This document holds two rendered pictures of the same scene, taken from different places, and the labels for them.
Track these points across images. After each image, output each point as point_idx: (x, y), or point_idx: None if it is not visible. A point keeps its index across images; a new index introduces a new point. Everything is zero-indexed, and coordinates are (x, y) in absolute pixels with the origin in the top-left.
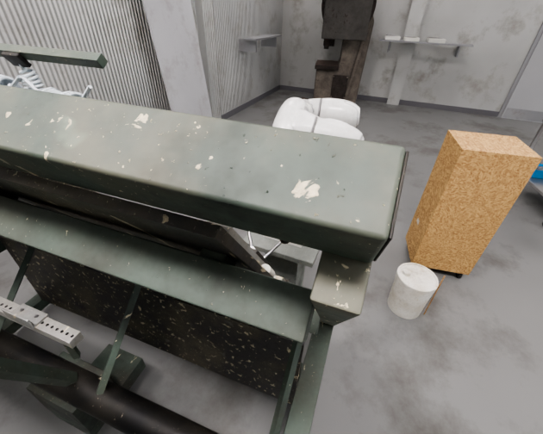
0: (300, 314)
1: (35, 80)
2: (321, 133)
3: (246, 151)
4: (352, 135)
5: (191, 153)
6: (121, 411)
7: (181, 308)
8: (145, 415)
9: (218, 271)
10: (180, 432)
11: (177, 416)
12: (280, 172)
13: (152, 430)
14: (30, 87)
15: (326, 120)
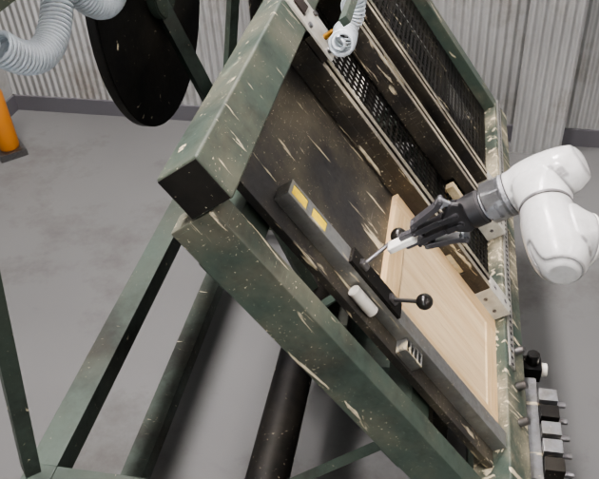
0: None
1: (357, 9)
2: (525, 212)
3: (205, 119)
4: (545, 243)
5: (208, 107)
6: None
7: None
8: (291, 363)
9: (241, 202)
10: (282, 401)
11: (299, 395)
12: (191, 136)
13: (280, 376)
14: None
15: (548, 201)
